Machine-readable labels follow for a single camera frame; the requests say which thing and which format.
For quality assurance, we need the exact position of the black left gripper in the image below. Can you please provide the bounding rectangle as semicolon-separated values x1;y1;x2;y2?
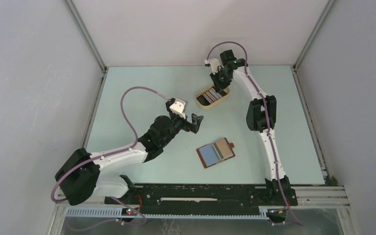
161;113;202;146

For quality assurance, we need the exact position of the brown leather card holder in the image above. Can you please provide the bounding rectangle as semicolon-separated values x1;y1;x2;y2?
196;141;235;168

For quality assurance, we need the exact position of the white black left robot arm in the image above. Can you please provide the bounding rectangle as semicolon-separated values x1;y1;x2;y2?
51;114;204;206

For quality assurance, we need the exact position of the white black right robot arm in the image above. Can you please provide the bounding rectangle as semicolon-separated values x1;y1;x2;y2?
205;49;296;205

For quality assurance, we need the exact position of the beige oval tray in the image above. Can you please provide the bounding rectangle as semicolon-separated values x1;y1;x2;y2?
195;85;230;110

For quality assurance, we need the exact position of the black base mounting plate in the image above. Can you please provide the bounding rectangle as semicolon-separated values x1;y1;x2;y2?
119;184;298;216

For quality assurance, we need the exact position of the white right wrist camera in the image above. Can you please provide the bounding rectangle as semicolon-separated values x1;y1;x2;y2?
205;58;221;74

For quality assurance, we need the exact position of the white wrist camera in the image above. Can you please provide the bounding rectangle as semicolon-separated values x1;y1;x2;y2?
169;98;188;119
205;58;221;74

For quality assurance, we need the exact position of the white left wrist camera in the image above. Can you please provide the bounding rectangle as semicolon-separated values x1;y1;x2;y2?
169;98;188;119

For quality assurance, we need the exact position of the white cable duct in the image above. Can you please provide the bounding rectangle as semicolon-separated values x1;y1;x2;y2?
65;207;268;220

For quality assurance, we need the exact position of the aluminium frame rail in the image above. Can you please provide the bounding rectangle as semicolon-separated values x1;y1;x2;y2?
55;185;351;210

